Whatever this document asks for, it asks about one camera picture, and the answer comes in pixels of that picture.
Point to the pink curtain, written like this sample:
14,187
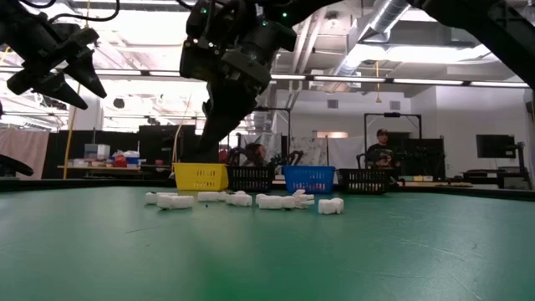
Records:
23,150

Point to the silver branch duct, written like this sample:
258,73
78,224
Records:
376,18

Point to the wooden work table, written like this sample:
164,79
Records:
75,167

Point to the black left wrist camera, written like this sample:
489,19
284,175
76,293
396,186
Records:
79,39

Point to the clear storage box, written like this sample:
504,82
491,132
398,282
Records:
97,151

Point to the ceiling light strip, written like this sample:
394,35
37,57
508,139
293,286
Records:
347,78

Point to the black computer monitor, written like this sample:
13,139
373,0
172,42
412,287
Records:
495,146

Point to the black metal frame stand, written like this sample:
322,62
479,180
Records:
393,113
280,109

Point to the white patterned sheet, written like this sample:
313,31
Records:
307,150

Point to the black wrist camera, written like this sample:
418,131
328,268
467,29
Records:
196,58
79,39

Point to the black plastic basket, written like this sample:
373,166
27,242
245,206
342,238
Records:
251,179
363,181

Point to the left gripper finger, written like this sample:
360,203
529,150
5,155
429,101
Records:
85,73
50,85

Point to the white column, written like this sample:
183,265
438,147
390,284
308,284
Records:
90,117

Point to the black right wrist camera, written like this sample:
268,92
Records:
196,58

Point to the black partition wall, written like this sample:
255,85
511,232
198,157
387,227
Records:
159,142

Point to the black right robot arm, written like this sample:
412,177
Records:
501,29

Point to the silver ventilation duct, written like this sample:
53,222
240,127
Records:
261,119

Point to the blue plastic basket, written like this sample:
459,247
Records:
309,180

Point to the red container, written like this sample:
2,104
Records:
120,161

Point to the white skeleton hand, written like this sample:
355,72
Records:
211,196
304,200
239,200
175,202
330,206
150,198
271,202

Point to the yellow plastic basket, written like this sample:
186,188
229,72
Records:
200,177

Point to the black hoop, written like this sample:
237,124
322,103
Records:
12,164

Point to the person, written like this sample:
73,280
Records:
255,154
379,150

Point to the black desk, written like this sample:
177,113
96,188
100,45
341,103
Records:
497,173

